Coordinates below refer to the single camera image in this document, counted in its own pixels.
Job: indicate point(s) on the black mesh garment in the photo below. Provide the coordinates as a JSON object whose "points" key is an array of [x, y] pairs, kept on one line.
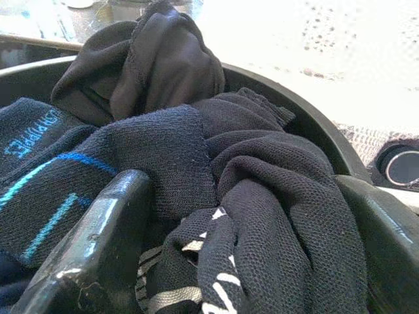
{"points": [[278, 196]]}

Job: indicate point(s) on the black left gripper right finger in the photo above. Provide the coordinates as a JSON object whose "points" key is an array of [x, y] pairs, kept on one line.
{"points": [[393, 248]]}

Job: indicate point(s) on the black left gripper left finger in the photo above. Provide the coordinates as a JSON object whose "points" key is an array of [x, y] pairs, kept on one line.
{"points": [[82, 248]]}

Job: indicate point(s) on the black smooth fabric garment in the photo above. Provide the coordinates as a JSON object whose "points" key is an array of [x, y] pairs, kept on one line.
{"points": [[170, 65]]}

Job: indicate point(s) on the black sock with white stripes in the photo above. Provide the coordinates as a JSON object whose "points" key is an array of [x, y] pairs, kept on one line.
{"points": [[170, 294]]}

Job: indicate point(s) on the navy sock with cyan lettering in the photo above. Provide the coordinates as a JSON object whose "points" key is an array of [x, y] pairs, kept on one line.
{"points": [[29, 114]]}

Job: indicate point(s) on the grey woven mat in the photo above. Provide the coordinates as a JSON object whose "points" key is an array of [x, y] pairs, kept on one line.
{"points": [[366, 140]]}

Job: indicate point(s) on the round silver-rimmed black object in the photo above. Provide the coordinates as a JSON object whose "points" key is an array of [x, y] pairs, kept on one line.
{"points": [[402, 167]]}

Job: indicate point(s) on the black plastic basin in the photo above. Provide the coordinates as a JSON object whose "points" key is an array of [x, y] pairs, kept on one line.
{"points": [[327, 137]]}

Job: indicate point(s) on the navy sock with blue stripes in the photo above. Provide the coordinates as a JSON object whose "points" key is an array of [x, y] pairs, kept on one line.
{"points": [[157, 147]]}

